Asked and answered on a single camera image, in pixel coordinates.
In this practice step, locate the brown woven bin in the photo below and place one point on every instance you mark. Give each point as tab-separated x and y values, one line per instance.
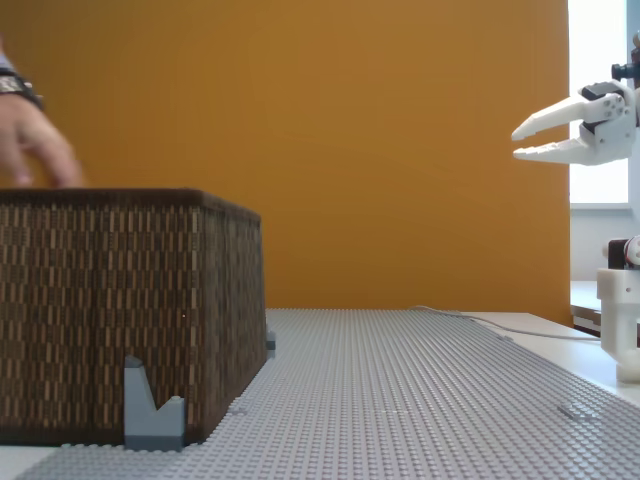
100	300

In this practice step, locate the person's hand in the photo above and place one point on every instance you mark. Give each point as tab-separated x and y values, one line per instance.
30	135

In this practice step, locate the bright window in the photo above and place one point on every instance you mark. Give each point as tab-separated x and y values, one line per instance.
595	45

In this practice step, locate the small flat grey tile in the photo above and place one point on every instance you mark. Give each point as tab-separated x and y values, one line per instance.
576	411

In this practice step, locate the grey studded baseplate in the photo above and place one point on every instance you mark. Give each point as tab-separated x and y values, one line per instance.
375	350
350	450

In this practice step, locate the small grey brick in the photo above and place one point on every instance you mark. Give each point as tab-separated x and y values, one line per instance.
270	344

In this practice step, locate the dark wristwatch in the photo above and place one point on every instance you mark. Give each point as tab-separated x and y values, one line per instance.
17	90

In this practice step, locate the black camera module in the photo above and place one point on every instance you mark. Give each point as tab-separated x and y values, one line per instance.
625	71

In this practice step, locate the large grey brick bracket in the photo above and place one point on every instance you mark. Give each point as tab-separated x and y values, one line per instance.
145	420

